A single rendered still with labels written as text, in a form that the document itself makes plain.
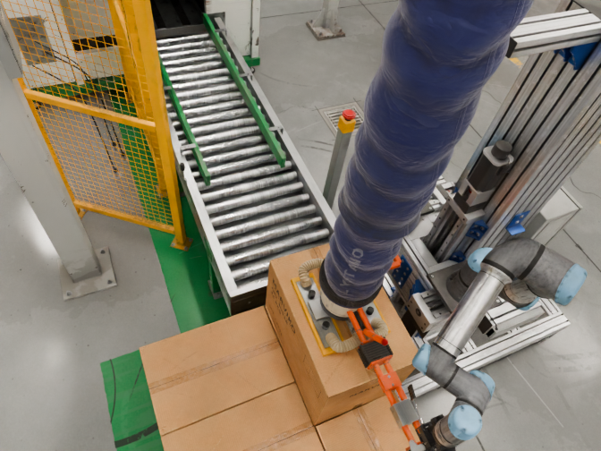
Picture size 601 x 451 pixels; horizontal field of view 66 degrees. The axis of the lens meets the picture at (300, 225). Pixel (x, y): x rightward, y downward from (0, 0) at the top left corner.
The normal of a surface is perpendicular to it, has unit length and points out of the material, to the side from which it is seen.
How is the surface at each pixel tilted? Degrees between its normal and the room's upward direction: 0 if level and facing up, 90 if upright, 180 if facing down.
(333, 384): 0
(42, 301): 0
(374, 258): 77
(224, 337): 0
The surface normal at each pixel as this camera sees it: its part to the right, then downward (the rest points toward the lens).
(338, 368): 0.11, -0.58
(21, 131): 0.41, 0.76
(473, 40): -0.10, 0.70
